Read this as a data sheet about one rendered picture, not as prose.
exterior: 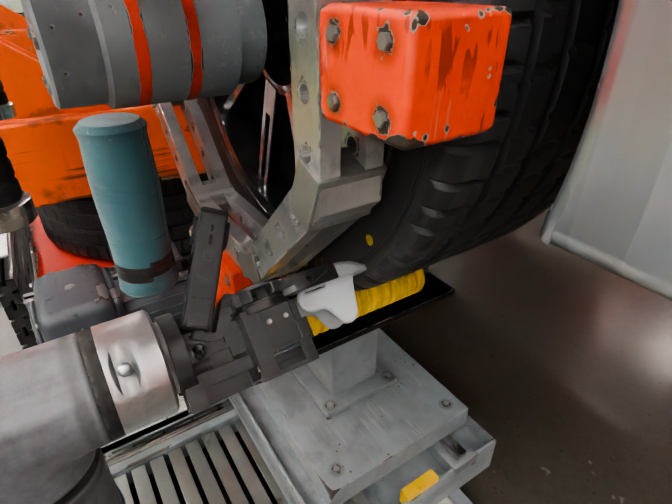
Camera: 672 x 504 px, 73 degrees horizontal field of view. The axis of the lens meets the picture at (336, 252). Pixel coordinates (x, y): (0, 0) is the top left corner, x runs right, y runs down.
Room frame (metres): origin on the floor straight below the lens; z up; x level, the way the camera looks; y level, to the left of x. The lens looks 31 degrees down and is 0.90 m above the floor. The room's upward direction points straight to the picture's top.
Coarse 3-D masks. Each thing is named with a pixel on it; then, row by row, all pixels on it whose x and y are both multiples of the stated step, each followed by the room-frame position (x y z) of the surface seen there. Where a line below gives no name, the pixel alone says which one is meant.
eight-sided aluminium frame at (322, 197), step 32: (288, 0) 0.35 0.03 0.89; (320, 0) 0.32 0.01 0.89; (352, 0) 0.36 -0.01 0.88; (384, 0) 0.35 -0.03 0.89; (320, 96) 0.32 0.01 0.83; (192, 128) 0.74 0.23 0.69; (320, 128) 0.32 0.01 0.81; (192, 160) 0.67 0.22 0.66; (320, 160) 0.32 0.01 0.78; (352, 160) 0.35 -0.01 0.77; (192, 192) 0.63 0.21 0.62; (224, 192) 0.64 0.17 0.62; (288, 192) 0.36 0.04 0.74; (320, 192) 0.32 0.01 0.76; (352, 192) 0.34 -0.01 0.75; (256, 224) 0.54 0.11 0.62; (288, 224) 0.37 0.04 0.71; (320, 224) 0.34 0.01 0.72; (256, 256) 0.44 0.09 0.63; (288, 256) 0.39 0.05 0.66
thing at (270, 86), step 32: (288, 32) 0.66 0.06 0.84; (288, 64) 0.66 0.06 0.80; (224, 96) 0.77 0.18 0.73; (256, 96) 0.80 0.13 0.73; (288, 96) 0.58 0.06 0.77; (224, 128) 0.74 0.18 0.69; (256, 128) 0.76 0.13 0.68; (288, 128) 0.78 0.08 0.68; (256, 160) 0.71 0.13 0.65; (288, 160) 0.72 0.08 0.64; (256, 192) 0.64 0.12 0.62
